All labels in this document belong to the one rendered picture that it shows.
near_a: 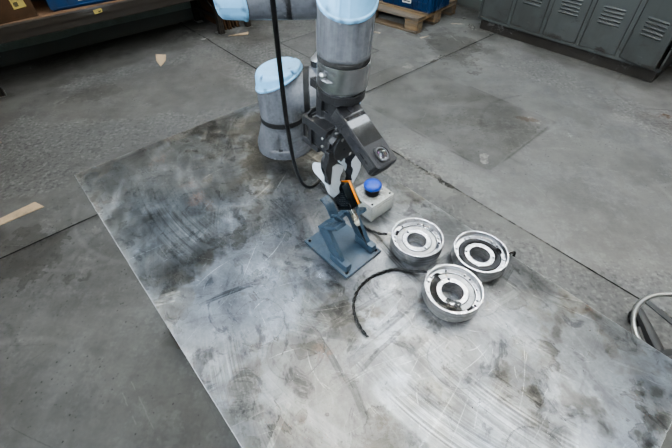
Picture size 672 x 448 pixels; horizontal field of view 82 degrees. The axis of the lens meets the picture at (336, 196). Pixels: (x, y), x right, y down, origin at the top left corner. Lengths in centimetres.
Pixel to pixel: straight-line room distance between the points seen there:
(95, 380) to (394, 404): 129
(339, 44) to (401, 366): 50
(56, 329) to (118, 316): 23
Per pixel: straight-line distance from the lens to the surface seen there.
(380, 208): 87
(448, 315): 72
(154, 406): 164
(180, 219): 94
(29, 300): 213
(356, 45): 53
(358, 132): 57
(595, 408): 78
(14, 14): 382
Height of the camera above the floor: 144
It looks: 43 degrees down
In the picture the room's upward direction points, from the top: straight up
